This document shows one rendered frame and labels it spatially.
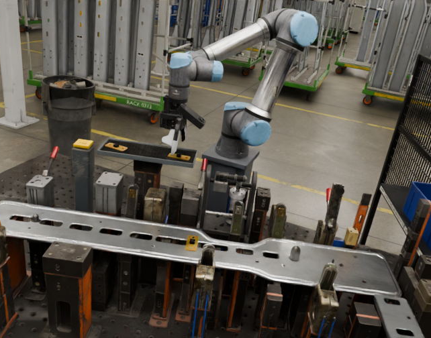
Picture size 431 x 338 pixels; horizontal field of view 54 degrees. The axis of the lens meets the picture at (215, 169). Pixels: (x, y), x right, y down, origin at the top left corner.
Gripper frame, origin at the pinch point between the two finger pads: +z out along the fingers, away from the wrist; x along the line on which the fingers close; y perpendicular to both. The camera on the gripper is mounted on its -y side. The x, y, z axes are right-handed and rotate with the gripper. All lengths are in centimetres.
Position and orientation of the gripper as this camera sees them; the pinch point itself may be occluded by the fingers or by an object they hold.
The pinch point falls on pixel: (179, 148)
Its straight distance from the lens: 162.8
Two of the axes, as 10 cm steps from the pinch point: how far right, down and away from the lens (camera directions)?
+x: -1.9, 4.0, -9.0
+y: -9.7, -1.8, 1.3
